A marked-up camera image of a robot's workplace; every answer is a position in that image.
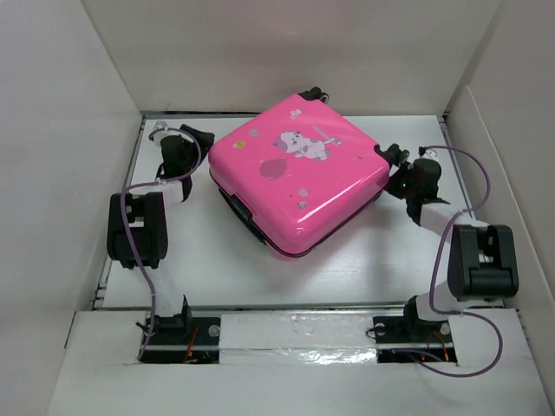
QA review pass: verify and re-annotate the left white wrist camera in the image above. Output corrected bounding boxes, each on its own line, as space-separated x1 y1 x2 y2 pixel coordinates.
148 120 173 149

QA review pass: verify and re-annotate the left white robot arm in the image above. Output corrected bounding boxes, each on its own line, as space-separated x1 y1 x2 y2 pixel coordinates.
107 121 215 344

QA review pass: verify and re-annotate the metal base rail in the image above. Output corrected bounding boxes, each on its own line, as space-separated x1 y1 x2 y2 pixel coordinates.
90 298 504 365

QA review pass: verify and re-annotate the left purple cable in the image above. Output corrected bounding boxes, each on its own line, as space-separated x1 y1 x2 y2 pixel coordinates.
121 128 203 361

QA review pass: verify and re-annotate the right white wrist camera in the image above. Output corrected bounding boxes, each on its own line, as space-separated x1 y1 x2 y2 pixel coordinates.
418 146 439 162

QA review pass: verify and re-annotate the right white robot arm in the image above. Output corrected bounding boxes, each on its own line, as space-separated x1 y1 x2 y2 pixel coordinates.
386 158 519 342

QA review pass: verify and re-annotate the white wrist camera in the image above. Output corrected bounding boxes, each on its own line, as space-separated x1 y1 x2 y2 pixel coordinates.
418 146 439 162
148 120 173 149

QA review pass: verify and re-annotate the pink hard-shell suitcase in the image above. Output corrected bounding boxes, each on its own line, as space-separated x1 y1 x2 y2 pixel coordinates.
208 87 409 259

